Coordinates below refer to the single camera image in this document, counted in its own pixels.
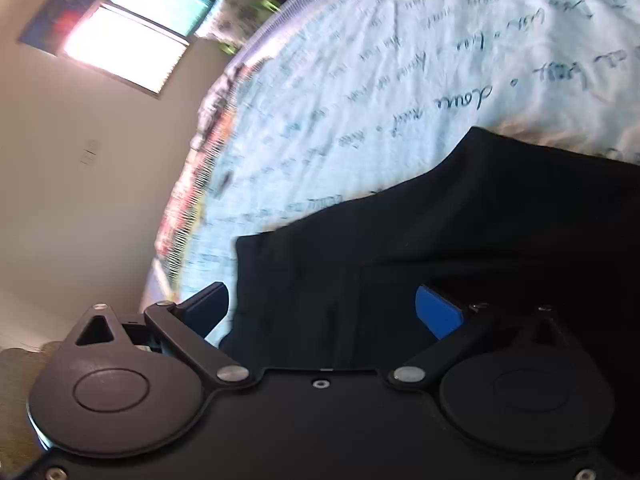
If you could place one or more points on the black pants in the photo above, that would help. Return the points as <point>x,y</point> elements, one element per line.
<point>498,222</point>

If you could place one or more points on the wall switch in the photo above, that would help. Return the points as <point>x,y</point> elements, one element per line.
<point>90,152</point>

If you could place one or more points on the window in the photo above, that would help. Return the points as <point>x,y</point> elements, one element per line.
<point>138,42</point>

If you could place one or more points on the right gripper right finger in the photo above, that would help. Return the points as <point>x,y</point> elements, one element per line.
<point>505,378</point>

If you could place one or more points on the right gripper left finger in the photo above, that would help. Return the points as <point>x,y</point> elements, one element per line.
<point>120,389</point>

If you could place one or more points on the light blue script bedsheet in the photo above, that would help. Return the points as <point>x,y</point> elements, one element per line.
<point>369,94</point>

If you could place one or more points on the purple blue blanket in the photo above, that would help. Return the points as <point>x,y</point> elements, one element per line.
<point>275,32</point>

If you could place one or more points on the floral pillow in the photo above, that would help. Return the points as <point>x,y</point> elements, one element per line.
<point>205,30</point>

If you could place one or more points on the colourful curtain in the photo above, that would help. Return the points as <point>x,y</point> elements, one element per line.
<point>52,24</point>

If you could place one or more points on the green chair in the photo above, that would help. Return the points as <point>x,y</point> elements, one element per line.
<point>265,7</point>

